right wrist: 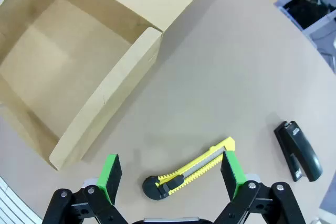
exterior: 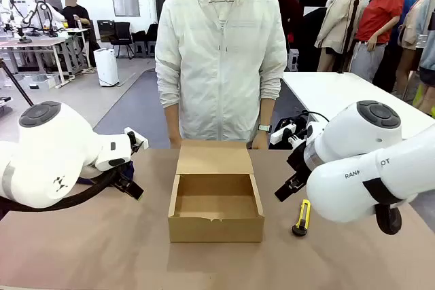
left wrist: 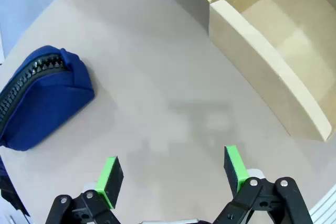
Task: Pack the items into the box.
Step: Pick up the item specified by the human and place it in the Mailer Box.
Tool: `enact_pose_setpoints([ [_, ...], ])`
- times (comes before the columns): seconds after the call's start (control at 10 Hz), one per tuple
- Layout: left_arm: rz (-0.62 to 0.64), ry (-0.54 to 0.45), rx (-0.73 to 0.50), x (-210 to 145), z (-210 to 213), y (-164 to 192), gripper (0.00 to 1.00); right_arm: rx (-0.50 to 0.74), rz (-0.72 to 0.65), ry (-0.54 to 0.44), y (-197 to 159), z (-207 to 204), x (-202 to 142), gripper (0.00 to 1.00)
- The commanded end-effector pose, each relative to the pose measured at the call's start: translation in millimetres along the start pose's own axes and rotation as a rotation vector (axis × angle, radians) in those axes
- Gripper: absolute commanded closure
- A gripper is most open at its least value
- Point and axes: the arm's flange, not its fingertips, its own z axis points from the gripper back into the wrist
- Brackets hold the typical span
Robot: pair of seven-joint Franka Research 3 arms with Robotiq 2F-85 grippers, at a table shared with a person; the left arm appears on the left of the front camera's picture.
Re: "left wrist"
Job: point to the blue zippered pencil case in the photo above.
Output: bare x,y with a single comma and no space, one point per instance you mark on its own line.
52,103

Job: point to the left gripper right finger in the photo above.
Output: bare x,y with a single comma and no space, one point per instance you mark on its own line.
236,171

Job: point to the white ribbed panel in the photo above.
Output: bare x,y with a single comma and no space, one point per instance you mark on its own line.
325,208

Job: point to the brown cardboard box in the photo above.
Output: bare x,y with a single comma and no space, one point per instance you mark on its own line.
262,51

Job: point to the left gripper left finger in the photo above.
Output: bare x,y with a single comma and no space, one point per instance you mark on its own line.
111,179

